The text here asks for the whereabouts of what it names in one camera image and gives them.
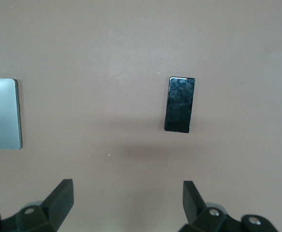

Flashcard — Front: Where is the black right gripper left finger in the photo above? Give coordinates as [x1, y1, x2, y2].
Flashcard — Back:
[0, 178, 74, 232]

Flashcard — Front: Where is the black smartphone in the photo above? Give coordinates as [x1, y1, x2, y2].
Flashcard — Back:
[164, 76, 196, 133]

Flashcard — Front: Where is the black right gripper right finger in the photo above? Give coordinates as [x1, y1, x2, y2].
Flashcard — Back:
[179, 180, 277, 232]

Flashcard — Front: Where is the silver closed laptop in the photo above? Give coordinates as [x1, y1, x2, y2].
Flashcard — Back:
[0, 77, 23, 150]

